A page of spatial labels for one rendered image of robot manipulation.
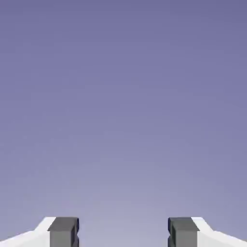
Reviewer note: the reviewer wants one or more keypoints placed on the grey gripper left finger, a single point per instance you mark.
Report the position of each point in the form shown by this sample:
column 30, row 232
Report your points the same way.
column 61, row 233

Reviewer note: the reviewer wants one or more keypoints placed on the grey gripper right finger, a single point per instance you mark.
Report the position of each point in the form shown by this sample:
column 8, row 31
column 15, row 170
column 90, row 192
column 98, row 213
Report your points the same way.
column 183, row 233

